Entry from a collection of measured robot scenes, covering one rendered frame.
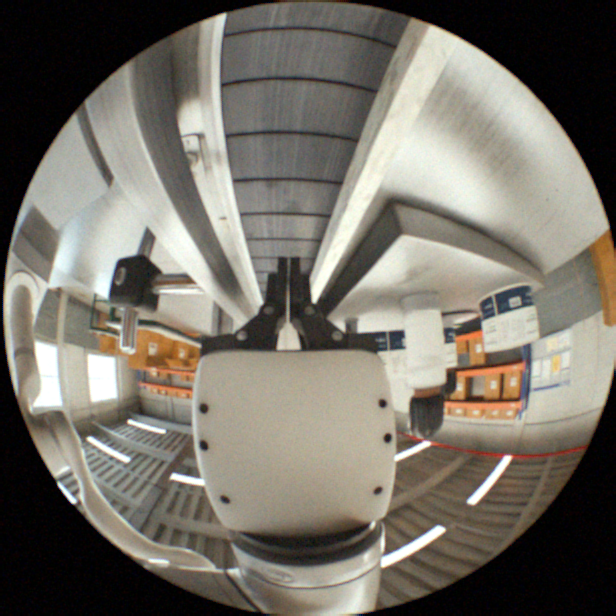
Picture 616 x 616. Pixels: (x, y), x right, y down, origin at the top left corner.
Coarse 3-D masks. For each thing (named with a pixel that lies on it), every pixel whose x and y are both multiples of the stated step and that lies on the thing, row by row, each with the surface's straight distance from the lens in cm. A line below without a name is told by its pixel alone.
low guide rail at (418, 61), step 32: (416, 32) 10; (416, 64) 9; (384, 96) 9; (416, 96) 9; (384, 128) 9; (352, 160) 12; (384, 160) 10; (352, 192) 11; (352, 224) 13; (320, 256) 18; (320, 288) 23
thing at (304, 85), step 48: (240, 48) 12; (288, 48) 11; (336, 48) 11; (384, 48) 12; (240, 96) 12; (288, 96) 12; (336, 96) 12; (240, 144) 13; (288, 144) 13; (336, 144) 13; (240, 192) 16; (288, 192) 15; (336, 192) 16; (288, 240) 20
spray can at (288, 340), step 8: (288, 288) 29; (288, 296) 29; (288, 304) 29; (288, 312) 28; (288, 320) 28; (288, 328) 28; (280, 336) 28; (288, 336) 28; (296, 336) 28; (280, 344) 28; (288, 344) 28; (296, 344) 28
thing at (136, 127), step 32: (128, 64) 4; (160, 64) 5; (96, 96) 5; (128, 96) 4; (160, 96) 5; (96, 128) 5; (128, 128) 4; (160, 128) 5; (128, 160) 4; (160, 160) 4; (128, 192) 5; (160, 192) 5; (192, 192) 6; (160, 224) 6; (192, 224) 6; (192, 256) 7; (224, 256) 9; (224, 288) 9
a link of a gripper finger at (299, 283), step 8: (296, 264) 14; (296, 272) 14; (296, 280) 13; (304, 280) 14; (296, 288) 13; (304, 288) 14; (296, 296) 12; (304, 296) 13; (296, 304) 13; (296, 312) 12; (296, 320) 13; (328, 320) 12; (296, 328) 13; (328, 328) 12; (336, 328) 12; (328, 336) 12; (336, 336) 12; (344, 336) 12; (336, 344) 12
